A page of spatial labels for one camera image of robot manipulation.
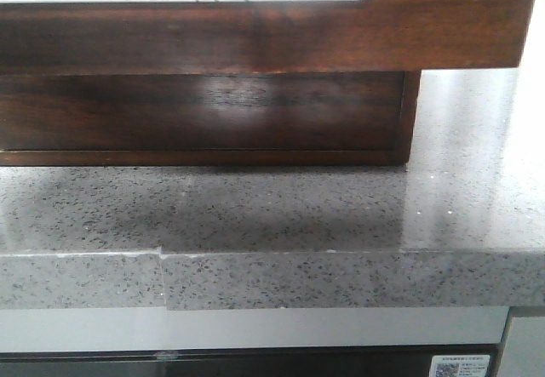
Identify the wooden drawer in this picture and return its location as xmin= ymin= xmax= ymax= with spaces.
xmin=1 ymin=0 xmax=535 ymax=75
xmin=1 ymin=72 xmax=404 ymax=151

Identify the dark wooden drawer cabinet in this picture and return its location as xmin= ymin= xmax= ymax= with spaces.
xmin=0 ymin=70 xmax=422 ymax=168

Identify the black appliance under counter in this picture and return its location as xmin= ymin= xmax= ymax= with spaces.
xmin=1 ymin=344 xmax=498 ymax=376

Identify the white QR code sticker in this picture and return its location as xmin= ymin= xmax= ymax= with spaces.
xmin=428 ymin=355 xmax=491 ymax=377

